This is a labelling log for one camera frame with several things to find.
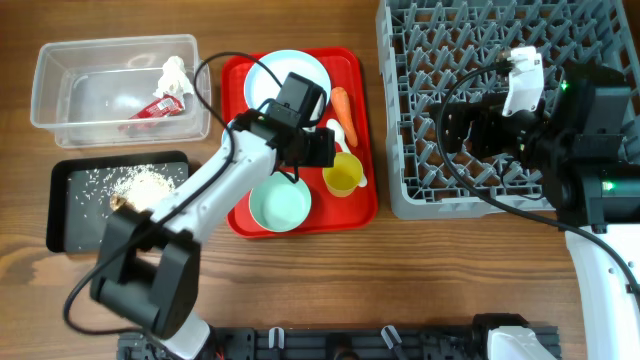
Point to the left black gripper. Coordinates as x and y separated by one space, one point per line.
325 150

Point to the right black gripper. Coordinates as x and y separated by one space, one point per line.
470 130

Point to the yellow plastic cup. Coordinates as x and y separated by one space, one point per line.
344 176

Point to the mint green bowl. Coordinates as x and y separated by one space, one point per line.
279 205

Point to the red snack wrapper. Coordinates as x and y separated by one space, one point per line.
160 108

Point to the white tissue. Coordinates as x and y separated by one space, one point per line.
174 80

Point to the light blue bowl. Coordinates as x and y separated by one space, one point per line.
225 137

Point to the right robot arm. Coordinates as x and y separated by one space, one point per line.
594 191

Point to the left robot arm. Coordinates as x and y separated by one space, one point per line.
149 261

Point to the grey dishwasher rack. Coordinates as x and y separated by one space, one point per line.
425 47

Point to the white plastic spoon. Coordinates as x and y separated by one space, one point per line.
340 139

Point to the orange carrot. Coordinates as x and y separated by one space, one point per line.
341 104

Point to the light blue plate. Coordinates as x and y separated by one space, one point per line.
259 85

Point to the spilled white rice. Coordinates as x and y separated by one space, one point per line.
89 191

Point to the clear plastic bin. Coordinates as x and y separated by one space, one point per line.
84 90

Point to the brown food chunk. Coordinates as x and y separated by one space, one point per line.
116 201

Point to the black tray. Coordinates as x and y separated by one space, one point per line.
66 231

